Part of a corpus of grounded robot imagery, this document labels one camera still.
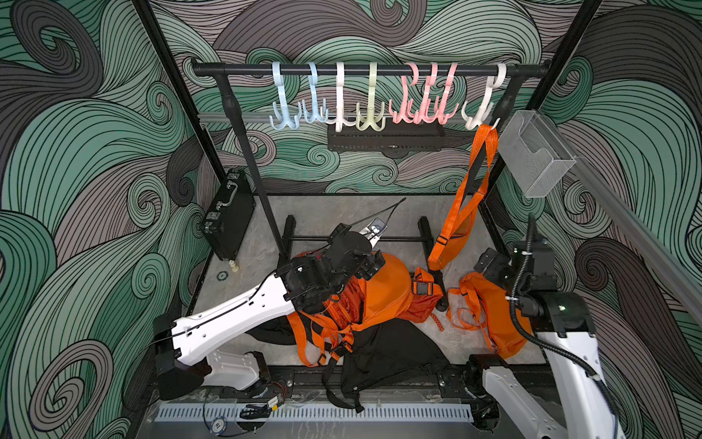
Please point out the pale green hook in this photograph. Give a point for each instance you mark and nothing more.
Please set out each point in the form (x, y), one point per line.
(373, 120)

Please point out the light blue hook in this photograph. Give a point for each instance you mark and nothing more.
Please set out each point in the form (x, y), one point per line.
(281, 117)
(317, 112)

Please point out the red orange black backpack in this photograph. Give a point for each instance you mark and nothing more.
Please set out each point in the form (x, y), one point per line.
(316, 335)

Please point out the black clothes rack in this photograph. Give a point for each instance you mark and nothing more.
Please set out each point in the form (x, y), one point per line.
(221, 73)

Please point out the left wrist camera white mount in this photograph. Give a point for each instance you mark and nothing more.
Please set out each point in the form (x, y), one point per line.
(374, 231)

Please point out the light blue hook inner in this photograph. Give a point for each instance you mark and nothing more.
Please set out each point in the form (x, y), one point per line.
(317, 112)

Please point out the dark red pouch bag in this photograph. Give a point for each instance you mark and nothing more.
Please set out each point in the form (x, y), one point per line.
(425, 296)

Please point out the clear mesh wall bin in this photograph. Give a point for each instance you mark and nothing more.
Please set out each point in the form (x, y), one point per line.
(536, 154)

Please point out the light blue hook outer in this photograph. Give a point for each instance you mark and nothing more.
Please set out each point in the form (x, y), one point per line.
(281, 117)

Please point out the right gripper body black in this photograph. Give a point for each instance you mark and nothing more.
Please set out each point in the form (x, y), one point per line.
(498, 268)

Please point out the white hook left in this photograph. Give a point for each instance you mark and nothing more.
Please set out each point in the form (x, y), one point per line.
(340, 122)

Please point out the white hook right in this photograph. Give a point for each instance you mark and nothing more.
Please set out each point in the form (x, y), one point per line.
(486, 105)

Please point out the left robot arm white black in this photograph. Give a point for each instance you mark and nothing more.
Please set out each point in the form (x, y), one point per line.
(187, 350)

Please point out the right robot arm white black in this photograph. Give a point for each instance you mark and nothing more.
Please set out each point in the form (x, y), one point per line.
(561, 324)

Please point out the orange fanny pack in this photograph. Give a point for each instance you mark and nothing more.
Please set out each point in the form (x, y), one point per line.
(461, 218)

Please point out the pink hook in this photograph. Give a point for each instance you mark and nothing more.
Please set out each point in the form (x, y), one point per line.
(443, 115)
(422, 115)
(404, 114)

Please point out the black box on wall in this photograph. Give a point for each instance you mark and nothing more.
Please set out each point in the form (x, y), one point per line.
(229, 215)

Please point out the white slotted cable duct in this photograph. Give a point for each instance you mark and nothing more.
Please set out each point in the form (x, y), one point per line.
(322, 412)

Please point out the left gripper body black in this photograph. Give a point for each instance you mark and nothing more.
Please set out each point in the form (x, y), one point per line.
(361, 252)

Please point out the white hook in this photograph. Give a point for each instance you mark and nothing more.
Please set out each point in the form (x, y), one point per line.
(340, 122)
(486, 105)

